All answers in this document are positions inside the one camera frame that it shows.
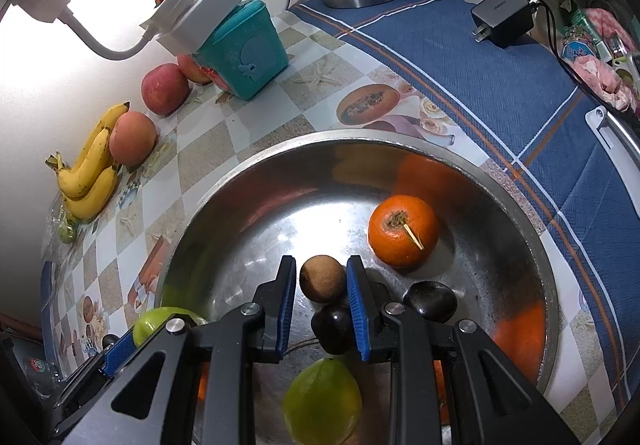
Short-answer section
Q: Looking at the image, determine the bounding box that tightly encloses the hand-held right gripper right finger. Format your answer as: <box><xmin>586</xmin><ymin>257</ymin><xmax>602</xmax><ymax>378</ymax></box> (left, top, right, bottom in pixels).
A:
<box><xmin>346</xmin><ymin>255</ymin><xmax>581</xmax><ymax>445</ymax></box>

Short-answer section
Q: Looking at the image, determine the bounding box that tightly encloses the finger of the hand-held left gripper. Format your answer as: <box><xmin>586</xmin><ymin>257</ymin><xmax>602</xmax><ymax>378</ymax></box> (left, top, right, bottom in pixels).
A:
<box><xmin>52</xmin><ymin>334</ymin><xmax>140</xmax><ymax>418</ymax></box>

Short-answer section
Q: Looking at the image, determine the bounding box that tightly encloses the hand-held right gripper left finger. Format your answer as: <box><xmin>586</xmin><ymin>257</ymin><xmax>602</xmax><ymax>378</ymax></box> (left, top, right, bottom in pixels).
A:
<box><xmin>60</xmin><ymin>255</ymin><xmax>297</xmax><ymax>445</ymax></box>

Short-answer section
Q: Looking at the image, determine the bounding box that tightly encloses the dark round fruit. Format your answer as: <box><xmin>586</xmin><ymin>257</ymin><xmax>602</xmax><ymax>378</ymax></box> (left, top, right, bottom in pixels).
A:
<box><xmin>311</xmin><ymin>297</ymin><xmax>353</xmax><ymax>356</ymax></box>
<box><xmin>402</xmin><ymin>281</ymin><xmax>457</xmax><ymax>323</ymax></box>

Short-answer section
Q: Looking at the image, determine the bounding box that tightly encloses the small brown round fruit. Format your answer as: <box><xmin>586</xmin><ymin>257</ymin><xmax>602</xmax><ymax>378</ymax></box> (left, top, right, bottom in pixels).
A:
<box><xmin>299</xmin><ymin>255</ymin><xmax>347</xmax><ymax>303</ymax></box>

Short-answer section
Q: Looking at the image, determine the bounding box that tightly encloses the green apple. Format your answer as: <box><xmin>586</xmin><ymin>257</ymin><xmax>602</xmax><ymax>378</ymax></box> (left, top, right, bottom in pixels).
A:
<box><xmin>132</xmin><ymin>306</ymin><xmax>208</xmax><ymax>348</ymax></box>

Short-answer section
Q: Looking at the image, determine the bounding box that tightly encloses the steel bowl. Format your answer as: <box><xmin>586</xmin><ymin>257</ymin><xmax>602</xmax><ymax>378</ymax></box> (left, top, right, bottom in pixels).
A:
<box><xmin>154</xmin><ymin>129</ymin><xmax>560</xmax><ymax>445</ymax></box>

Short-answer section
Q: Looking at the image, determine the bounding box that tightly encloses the large orange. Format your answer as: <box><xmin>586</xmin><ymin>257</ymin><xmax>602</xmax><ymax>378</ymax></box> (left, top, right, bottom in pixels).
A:
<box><xmin>433</xmin><ymin>360</ymin><xmax>447</xmax><ymax>426</ymax></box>

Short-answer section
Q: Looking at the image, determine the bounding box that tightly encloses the dark can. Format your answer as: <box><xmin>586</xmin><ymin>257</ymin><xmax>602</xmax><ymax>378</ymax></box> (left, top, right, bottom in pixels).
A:
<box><xmin>22</xmin><ymin>355</ymin><xmax>56</xmax><ymax>381</ymax></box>

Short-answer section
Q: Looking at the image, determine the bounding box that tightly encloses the green citrus fruit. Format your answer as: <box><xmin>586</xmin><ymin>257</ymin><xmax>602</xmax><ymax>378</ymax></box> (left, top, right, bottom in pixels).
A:
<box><xmin>282</xmin><ymin>359</ymin><xmax>363</xmax><ymax>445</ymax></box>

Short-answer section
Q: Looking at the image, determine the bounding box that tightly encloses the clear plastic container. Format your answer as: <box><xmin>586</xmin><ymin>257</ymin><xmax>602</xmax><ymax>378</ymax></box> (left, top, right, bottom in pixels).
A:
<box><xmin>42</xmin><ymin>197</ymin><xmax>81</xmax><ymax>266</ymax></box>

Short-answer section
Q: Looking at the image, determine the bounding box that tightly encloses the yellow banana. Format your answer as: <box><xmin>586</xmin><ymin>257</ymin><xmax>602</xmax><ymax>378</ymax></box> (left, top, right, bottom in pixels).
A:
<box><xmin>57</xmin><ymin>127</ymin><xmax>112</xmax><ymax>200</ymax></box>
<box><xmin>80</xmin><ymin>101</ymin><xmax>132</xmax><ymax>150</ymax></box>
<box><xmin>65</xmin><ymin>166</ymin><xmax>120</xmax><ymax>222</ymax></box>

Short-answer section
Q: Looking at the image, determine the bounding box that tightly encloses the red apple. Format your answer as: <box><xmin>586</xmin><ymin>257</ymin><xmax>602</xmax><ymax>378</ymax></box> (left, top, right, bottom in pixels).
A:
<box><xmin>177</xmin><ymin>54</ymin><xmax>213</xmax><ymax>86</ymax></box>
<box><xmin>141</xmin><ymin>63</ymin><xmax>190</xmax><ymax>116</ymax></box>
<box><xmin>109</xmin><ymin>111</ymin><xmax>157</xmax><ymax>166</ymax></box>

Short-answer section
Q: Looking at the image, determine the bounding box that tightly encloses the teal plastic box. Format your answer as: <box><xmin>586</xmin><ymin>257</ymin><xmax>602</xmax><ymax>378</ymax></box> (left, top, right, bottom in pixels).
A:
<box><xmin>192</xmin><ymin>0</ymin><xmax>290</xmax><ymax>100</ymax></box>

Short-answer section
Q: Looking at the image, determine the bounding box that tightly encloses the printed checkered tablecloth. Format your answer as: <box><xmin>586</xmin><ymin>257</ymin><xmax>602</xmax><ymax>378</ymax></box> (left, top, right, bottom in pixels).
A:
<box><xmin>40</xmin><ymin>0</ymin><xmax>640</xmax><ymax>406</ymax></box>

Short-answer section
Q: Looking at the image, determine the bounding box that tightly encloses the white power strip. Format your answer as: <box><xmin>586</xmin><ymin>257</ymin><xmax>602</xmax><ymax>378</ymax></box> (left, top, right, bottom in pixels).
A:
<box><xmin>140</xmin><ymin>0</ymin><xmax>266</xmax><ymax>58</ymax></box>

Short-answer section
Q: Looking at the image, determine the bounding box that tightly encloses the black charger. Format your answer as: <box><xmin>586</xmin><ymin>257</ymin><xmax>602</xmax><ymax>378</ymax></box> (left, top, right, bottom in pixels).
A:
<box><xmin>471</xmin><ymin>0</ymin><xmax>535</xmax><ymax>48</ymax></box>

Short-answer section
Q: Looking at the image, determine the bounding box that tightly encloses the pink packet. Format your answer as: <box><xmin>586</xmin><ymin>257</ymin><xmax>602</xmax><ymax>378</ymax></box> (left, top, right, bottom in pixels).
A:
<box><xmin>570</xmin><ymin>7</ymin><xmax>640</xmax><ymax>110</ymax></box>

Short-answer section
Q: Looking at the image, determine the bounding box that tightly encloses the green packet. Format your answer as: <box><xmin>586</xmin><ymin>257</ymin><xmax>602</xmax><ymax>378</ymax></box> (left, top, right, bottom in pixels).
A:
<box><xmin>562</xmin><ymin>7</ymin><xmax>601</xmax><ymax>60</ymax></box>

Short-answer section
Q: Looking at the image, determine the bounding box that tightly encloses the black charger cable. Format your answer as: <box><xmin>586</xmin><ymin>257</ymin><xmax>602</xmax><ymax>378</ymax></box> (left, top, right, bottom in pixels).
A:
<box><xmin>525</xmin><ymin>0</ymin><xmax>591</xmax><ymax>90</ymax></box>

